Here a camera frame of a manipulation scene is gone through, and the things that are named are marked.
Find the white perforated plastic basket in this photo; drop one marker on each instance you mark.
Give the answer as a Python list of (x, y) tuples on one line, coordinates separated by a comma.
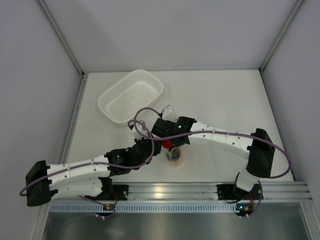
[(137, 90)]

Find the dark fake food piece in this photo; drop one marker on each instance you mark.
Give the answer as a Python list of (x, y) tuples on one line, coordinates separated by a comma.
[(173, 154)]

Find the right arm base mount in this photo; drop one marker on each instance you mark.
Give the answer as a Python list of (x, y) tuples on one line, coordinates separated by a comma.
[(229, 192)]

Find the slotted cable duct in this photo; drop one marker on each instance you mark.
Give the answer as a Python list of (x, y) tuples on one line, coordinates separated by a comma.
[(148, 208)]

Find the aluminium mounting rail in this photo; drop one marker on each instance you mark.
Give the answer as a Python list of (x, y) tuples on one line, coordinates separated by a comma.
[(272, 191)]

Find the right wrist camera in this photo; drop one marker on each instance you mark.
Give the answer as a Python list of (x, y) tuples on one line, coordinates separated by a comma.
[(168, 114)]

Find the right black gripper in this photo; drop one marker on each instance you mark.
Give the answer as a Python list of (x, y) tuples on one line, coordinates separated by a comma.
[(177, 120)]

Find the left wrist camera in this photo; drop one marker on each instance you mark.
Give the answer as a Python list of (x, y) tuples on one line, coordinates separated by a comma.
[(138, 129)]

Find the orange fake food piece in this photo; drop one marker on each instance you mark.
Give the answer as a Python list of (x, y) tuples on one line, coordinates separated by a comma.
[(176, 163)]

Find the clear zip top bag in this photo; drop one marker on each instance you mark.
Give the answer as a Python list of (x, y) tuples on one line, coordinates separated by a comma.
[(163, 152)]

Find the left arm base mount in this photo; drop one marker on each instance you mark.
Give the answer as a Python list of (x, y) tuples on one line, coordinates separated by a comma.
[(115, 192)]

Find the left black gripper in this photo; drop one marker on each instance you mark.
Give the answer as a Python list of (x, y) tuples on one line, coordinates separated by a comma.
[(158, 144)]

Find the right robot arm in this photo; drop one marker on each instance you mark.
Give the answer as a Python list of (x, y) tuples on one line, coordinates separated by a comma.
[(254, 148)]

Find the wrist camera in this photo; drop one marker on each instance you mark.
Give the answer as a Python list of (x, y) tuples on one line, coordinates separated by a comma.
[(138, 129), (168, 114)]

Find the red fake tomato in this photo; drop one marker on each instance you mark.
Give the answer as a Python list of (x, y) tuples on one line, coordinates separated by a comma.
[(167, 145)]

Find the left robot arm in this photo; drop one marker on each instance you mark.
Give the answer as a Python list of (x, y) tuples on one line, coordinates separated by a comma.
[(89, 178)]

